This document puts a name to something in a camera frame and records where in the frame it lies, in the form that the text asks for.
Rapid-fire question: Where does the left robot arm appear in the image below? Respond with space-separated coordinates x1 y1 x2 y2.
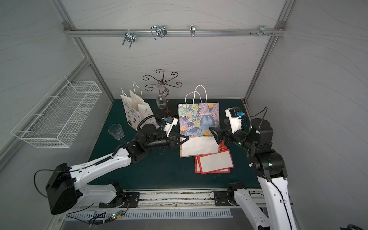
46 115 189 215

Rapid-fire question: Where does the clear glass tumbler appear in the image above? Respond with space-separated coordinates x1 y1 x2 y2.
108 124 125 140

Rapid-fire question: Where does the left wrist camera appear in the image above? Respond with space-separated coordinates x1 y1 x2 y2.
163 116 179 137

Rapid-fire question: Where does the black metal cup tree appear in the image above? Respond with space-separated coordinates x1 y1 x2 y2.
142 69 183 117

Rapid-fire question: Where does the white printed paper bag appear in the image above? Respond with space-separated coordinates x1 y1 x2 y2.
120 82 153 131

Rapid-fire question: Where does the white wire wall basket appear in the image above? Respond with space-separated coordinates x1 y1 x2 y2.
11 76 102 149

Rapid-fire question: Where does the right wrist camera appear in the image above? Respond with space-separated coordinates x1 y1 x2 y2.
225 107 245 134

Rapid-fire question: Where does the aluminium top rail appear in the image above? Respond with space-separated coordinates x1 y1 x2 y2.
64 27 286 37

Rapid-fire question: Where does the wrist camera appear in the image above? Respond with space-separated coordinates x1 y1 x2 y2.
225 107 245 134
163 116 179 137

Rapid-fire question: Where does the floral print paper bag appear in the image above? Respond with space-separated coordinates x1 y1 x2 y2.
178 85 220 158

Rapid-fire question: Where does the slotted cable duct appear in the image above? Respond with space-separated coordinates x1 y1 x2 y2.
65 209 233 221

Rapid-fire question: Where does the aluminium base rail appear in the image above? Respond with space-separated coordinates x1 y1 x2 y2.
57 188 294 212

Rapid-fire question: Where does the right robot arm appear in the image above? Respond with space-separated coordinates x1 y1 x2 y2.
210 118 297 230

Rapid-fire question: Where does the red RICH paper bag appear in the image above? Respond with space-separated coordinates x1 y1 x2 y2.
195 156 230 174

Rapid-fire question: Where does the clear wine glass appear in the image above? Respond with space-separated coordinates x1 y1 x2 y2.
156 86 167 109

